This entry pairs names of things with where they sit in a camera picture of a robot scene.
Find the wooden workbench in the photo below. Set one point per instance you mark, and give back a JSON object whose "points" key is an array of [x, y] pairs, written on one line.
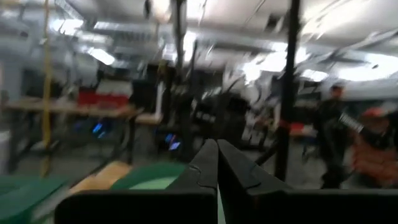
{"points": [[62, 107]]}

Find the dark green plate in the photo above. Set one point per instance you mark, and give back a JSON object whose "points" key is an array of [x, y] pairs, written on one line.
{"points": [[149, 169]]}

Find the red plastic bin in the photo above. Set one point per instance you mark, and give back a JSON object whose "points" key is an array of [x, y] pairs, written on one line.
{"points": [[102, 99]]}

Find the orange drawer cabinet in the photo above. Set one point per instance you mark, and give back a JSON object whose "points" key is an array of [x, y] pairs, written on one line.
{"points": [[376, 161]]}

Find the red object on cabinet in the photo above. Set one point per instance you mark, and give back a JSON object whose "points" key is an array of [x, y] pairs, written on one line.
{"points": [[373, 112]]}

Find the black metal rig frame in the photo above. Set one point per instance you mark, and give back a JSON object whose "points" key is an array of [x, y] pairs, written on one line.
{"points": [[287, 93]]}

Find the computer with blue lights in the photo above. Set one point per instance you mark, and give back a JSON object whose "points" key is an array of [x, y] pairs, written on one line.
{"points": [[172, 143], [99, 129]]}

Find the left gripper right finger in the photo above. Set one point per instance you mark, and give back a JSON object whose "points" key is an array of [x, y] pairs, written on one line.
{"points": [[311, 208]]}

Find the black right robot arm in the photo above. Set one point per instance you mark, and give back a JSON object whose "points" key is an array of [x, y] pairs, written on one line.
{"points": [[332, 149]]}

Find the small wooden table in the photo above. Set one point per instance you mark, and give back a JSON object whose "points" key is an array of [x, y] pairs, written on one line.
{"points": [[149, 118]]}

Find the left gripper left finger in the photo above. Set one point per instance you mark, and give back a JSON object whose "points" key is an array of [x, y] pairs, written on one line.
{"points": [[140, 208]]}

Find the orange cloth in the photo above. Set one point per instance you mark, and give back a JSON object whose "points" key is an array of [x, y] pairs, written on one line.
{"points": [[102, 179]]}

